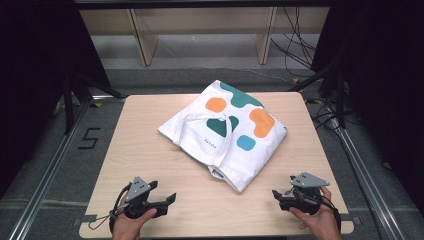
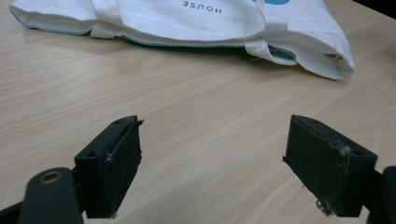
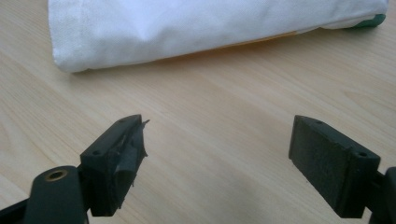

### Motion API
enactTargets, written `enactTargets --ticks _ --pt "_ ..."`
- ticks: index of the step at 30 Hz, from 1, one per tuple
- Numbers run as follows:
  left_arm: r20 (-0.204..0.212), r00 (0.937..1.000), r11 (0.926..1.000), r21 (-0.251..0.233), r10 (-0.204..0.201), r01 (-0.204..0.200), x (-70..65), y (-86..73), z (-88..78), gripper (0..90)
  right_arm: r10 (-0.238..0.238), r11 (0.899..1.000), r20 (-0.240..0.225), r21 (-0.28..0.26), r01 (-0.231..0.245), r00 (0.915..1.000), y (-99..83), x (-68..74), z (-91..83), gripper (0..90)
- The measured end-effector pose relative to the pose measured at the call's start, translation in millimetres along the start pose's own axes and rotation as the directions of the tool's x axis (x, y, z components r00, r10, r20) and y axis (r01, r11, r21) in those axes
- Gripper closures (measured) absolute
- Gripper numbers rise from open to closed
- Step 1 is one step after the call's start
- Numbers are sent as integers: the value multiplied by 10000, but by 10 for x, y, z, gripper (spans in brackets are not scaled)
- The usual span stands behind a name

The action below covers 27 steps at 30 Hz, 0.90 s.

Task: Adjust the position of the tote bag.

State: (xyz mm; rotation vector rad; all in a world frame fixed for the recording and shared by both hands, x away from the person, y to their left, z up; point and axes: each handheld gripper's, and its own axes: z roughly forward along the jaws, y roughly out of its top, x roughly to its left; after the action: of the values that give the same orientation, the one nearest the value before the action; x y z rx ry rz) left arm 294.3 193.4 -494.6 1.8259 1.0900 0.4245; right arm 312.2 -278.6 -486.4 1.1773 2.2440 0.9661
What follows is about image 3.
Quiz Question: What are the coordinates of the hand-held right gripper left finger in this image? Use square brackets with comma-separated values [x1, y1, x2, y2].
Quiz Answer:
[79, 114, 150, 217]

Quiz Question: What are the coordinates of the white canvas tote bag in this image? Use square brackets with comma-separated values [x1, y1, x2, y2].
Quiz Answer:
[47, 0, 389, 74]

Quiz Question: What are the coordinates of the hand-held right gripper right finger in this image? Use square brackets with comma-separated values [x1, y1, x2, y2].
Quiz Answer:
[288, 114, 382, 219]

